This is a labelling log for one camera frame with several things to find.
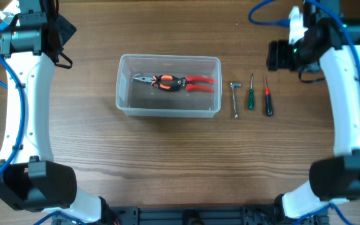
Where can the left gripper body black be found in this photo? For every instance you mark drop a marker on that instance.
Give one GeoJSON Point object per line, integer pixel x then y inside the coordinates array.
{"type": "Point", "coordinates": [53, 25]}

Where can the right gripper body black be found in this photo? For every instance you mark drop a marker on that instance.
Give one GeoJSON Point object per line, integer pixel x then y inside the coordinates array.
{"type": "Point", "coordinates": [289, 58]}

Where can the green handled screwdriver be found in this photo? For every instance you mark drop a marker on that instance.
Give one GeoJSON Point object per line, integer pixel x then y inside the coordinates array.
{"type": "Point", "coordinates": [250, 102]}

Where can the black red handled screwdriver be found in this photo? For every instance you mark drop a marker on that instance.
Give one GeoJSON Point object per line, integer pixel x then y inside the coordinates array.
{"type": "Point", "coordinates": [267, 98]}

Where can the silver L-shaped socket wrench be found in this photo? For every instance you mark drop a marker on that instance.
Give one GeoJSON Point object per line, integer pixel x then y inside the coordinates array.
{"type": "Point", "coordinates": [233, 86]}

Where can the clear plastic container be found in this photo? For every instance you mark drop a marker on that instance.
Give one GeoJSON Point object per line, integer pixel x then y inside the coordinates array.
{"type": "Point", "coordinates": [136, 98]}

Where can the red handled pruning shears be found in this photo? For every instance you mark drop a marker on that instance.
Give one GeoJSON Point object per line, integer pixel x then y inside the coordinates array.
{"type": "Point", "coordinates": [193, 83]}

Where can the orange black needle-nose pliers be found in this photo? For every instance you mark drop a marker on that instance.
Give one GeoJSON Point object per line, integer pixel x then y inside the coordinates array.
{"type": "Point", "coordinates": [162, 82]}

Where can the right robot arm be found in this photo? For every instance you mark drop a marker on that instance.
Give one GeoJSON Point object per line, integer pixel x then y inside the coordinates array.
{"type": "Point", "coordinates": [335, 180]}

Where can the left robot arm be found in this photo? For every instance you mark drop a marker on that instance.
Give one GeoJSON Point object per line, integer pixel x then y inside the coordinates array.
{"type": "Point", "coordinates": [30, 180]}

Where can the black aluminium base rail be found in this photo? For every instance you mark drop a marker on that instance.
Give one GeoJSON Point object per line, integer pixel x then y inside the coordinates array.
{"type": "Point", "coordinates": [243, 215]}

